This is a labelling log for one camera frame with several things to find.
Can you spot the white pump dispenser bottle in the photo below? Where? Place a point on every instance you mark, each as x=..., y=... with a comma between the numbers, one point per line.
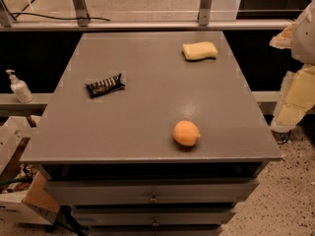
x=19, y=88

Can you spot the metal railing frame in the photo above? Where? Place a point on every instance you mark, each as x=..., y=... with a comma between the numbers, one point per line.
x=124, y=15

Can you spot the drawer knob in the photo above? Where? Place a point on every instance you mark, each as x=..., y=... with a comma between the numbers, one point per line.
x=155, y=222
x=153, y=199

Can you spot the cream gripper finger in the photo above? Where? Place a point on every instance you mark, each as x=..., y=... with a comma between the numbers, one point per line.
x=283, y=39
x=297, y=98

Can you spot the orange fruit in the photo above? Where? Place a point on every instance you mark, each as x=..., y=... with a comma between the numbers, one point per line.
x=186, y=133

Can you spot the yellow sponge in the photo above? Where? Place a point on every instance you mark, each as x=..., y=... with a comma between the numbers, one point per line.
x=199, y=51

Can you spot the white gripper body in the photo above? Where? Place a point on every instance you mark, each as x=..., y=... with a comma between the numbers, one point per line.
x=304, y=38

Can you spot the top drawer knob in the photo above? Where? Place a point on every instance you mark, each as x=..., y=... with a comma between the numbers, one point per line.
x=153, y=199

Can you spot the grey drawer cabinet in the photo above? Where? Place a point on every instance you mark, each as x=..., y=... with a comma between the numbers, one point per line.
x=104, y=156

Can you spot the black striped snack packet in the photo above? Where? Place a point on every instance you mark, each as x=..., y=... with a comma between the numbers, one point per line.
x=105, y=86

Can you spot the cardboard box with clutter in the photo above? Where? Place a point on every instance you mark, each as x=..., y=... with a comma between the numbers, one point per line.
x=22, y=198

